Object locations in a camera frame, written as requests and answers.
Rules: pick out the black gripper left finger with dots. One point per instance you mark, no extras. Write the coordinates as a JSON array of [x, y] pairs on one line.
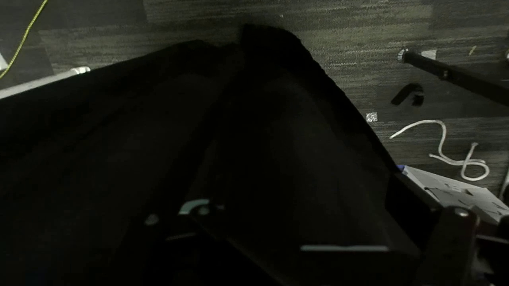
[[152, 241]]

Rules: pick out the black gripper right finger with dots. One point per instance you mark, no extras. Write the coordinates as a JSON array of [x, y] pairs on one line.
[[448, 249]]

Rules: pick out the black curtain panel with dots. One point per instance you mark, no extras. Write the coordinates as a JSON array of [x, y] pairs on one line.
[[239, 133]]

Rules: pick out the white cardboard box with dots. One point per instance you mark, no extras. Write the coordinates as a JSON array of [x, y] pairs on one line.
[[462, 196]]

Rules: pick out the small white tag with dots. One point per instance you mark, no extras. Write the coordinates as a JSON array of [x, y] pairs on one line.
[[371, 118]]

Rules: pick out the small black bent object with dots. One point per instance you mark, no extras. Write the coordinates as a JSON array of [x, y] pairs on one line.
[[406, 93]]

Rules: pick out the wooden table black legs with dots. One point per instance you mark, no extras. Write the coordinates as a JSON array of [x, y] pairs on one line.
[[462, 74]]

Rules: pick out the white floor rail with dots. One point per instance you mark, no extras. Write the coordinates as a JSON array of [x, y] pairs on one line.
[[42, 82]]

